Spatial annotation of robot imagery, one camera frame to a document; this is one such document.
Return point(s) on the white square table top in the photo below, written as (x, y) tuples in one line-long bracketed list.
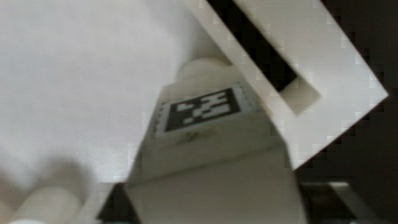
[(91, 52)]

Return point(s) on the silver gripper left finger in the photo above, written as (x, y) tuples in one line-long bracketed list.
[(107, 208)]

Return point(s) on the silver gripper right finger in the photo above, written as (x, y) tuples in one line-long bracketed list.
[(335, 205)]

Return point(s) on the white table leg with tags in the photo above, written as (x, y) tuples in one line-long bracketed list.
[(212, 176)]

